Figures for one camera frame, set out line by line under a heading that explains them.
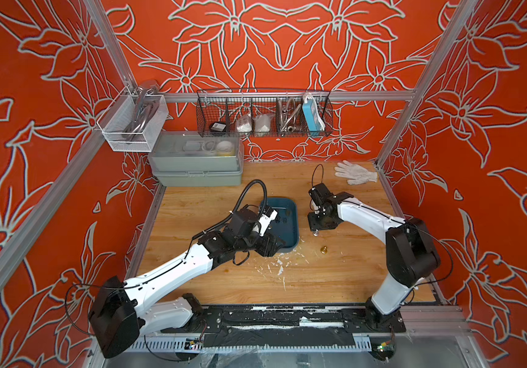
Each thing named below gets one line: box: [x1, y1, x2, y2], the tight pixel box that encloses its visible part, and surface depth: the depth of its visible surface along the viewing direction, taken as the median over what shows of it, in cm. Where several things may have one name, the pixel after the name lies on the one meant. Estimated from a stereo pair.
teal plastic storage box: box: [260, 197, 300, 253], surface depth 98 cm
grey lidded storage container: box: [147, 130, 246, 188], surface depth 102 cm
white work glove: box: [333, 160, 378, 185], surface depth 117 cm
